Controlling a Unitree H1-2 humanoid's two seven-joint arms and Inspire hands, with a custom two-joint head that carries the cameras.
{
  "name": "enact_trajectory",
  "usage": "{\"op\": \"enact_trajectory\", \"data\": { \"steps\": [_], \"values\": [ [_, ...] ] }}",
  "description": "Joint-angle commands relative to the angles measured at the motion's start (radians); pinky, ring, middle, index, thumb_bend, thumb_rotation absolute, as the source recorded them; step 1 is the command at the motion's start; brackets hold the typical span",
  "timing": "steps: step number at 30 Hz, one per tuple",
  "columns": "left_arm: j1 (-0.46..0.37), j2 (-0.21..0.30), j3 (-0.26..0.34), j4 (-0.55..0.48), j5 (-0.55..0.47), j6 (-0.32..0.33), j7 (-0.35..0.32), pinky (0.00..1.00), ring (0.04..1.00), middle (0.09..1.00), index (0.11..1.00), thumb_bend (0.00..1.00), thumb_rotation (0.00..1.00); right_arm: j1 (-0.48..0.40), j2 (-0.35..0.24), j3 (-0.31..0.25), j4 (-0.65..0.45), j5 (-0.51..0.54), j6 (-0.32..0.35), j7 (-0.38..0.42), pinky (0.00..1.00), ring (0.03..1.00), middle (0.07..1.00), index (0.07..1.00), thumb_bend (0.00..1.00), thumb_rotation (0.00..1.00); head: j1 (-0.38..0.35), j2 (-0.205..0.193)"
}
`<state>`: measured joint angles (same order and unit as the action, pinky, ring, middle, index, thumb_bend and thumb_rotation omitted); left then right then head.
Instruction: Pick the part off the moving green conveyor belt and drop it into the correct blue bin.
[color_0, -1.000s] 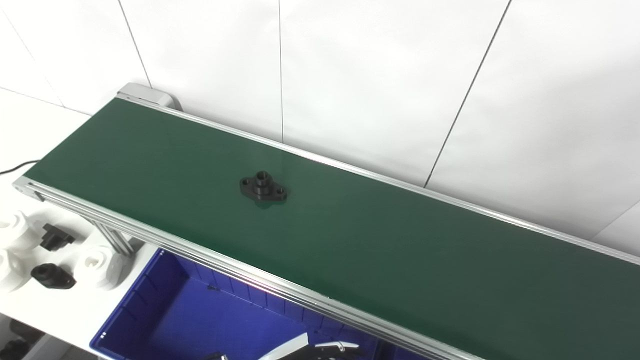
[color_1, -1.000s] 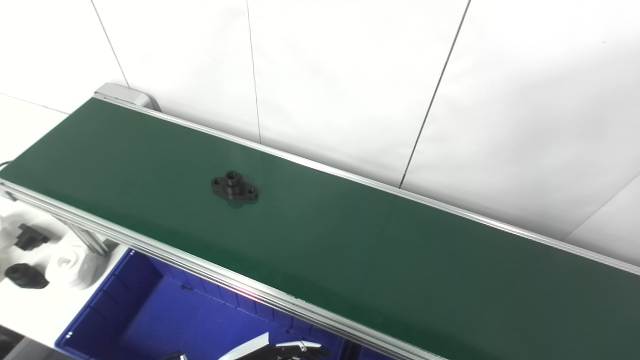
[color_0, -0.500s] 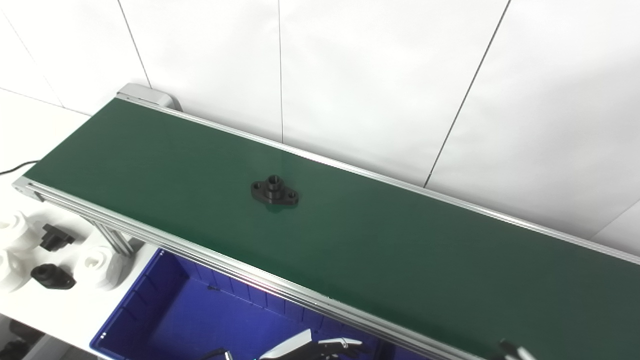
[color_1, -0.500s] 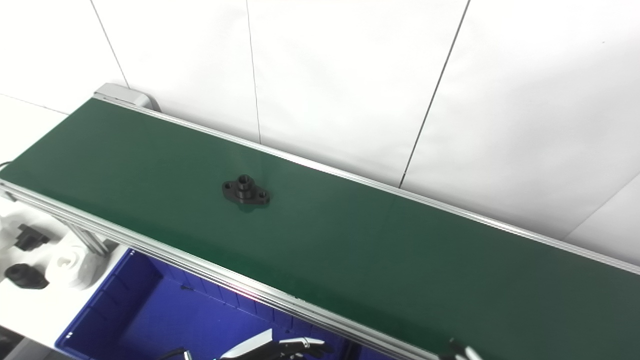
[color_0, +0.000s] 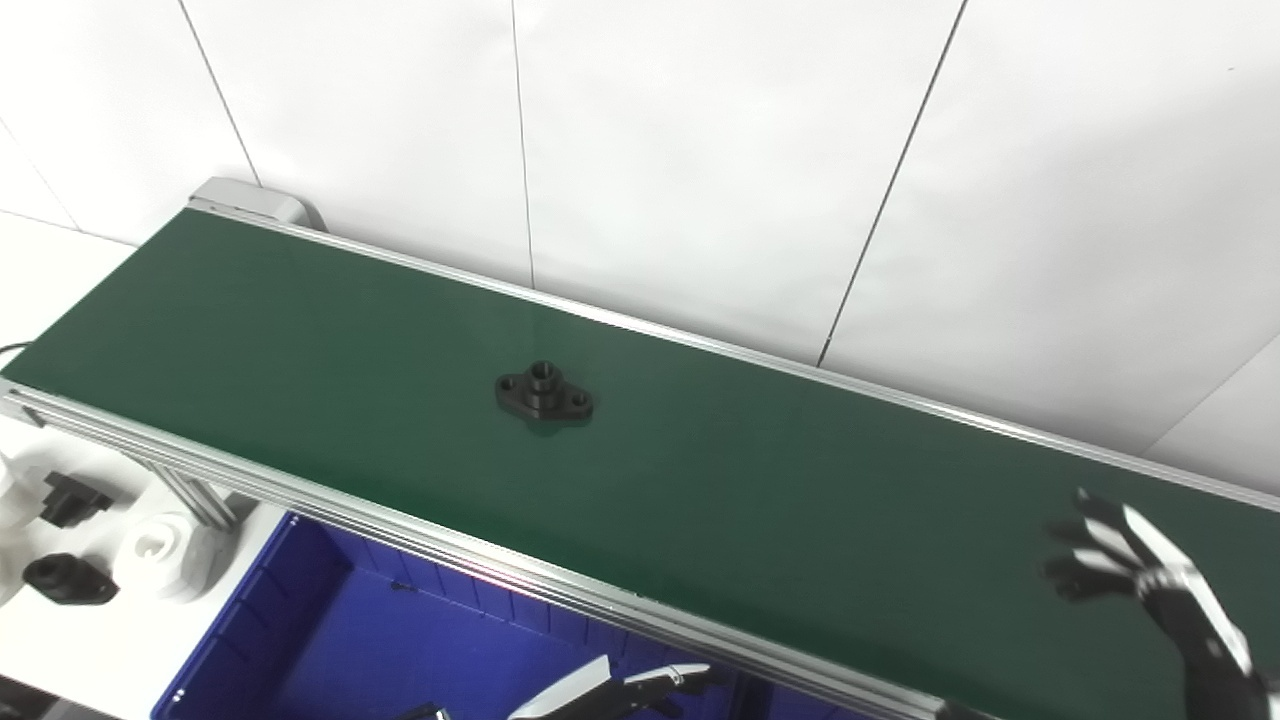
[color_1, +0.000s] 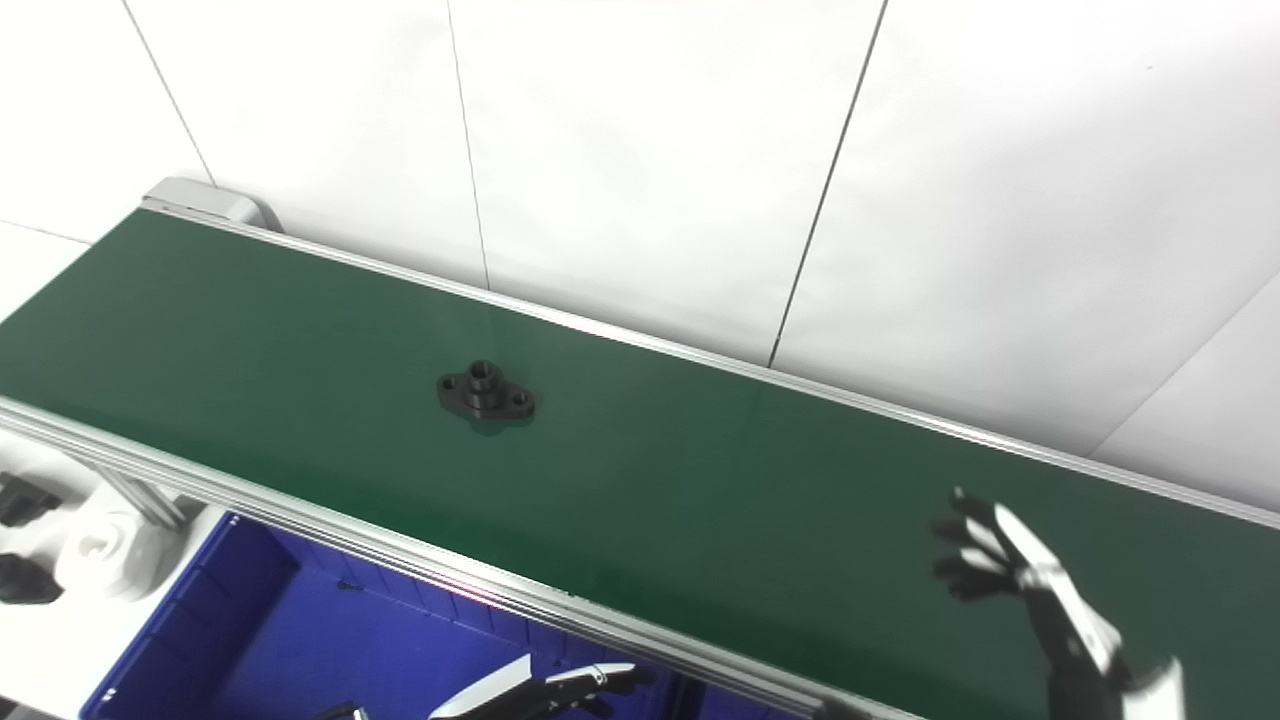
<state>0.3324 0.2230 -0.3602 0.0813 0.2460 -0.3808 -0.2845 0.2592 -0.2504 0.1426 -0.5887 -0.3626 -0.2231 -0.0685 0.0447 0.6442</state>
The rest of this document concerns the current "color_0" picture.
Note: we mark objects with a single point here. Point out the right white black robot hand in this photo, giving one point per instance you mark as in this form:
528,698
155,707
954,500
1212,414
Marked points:
1180,610

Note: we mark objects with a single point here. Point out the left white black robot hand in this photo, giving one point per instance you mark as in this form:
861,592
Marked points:
570,695

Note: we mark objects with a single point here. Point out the black flanged machine part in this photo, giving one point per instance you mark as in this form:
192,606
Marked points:
545,400
65,580

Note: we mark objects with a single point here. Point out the blue plastic bin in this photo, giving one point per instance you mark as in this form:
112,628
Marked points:
800,710
350,650

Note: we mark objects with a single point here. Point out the green conveyor belt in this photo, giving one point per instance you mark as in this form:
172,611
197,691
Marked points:
700,480

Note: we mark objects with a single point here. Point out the aluminium conveyor leg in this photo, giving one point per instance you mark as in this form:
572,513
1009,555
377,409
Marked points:
200,500

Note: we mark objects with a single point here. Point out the white round machine part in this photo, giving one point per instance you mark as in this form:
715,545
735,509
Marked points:
165,555

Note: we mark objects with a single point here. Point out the black blocky machine part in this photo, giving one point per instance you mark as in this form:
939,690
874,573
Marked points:
72,500

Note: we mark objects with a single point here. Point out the grey conveyor end housing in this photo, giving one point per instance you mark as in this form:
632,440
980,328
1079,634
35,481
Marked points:
250,200

